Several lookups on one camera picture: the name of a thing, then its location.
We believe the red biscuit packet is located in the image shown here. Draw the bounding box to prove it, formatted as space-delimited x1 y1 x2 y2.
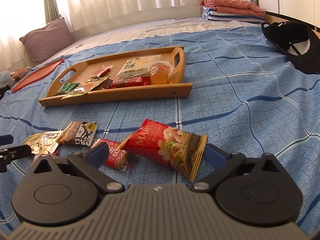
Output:
91 138 132 171

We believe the brown white snack packet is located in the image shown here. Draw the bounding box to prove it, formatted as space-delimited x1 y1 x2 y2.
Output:
56 121 98 147

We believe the gold foil snack packet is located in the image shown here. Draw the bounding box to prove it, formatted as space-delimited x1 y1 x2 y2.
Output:
24 131 63 154

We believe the red mixed nuts bag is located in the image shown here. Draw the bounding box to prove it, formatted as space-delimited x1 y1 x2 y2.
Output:
117 119 208 182

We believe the peach picture snack packet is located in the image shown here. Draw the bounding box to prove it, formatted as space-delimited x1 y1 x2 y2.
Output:
62 76 109 100

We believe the green snack packet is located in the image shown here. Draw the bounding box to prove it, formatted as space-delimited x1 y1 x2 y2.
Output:
56 82 80 95

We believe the dark red snack packet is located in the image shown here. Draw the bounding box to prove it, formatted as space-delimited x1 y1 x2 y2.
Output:
109 76 150 89

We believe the small pink snack packet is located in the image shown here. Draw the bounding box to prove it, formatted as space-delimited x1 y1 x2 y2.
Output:
90 65 113 79

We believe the orange jelly cup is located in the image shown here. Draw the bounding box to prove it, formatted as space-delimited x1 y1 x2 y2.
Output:
149 61 174 85

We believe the blue checked bed sheet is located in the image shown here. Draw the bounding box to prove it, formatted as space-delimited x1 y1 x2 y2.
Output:
1 26 319 234

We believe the red plastic tray lid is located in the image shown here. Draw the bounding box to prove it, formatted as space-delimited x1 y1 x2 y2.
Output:
11 59 64 93

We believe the white flower cake packet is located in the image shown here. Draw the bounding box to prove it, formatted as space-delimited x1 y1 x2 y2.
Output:
116 55 161 79

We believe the wooden serving tray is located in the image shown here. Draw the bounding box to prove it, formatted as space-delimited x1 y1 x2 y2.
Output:
39 46 193 107

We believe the white quilted mattress pad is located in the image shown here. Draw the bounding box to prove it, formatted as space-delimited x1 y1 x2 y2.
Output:
31 17 254 70

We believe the purple pillow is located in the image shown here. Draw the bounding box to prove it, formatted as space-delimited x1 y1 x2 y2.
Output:
19 17 74 65

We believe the black baseball cap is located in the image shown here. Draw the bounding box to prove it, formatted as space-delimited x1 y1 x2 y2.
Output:
261 21 319 74

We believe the green drape curtain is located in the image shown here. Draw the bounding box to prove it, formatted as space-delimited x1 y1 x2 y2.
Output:
43 0 60 24

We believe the folded blue striped blanket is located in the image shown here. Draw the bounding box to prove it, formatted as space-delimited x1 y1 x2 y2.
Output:
201 7 265 23

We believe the folded salmon blanket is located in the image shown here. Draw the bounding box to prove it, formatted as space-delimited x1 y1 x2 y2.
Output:
201 0 266 17

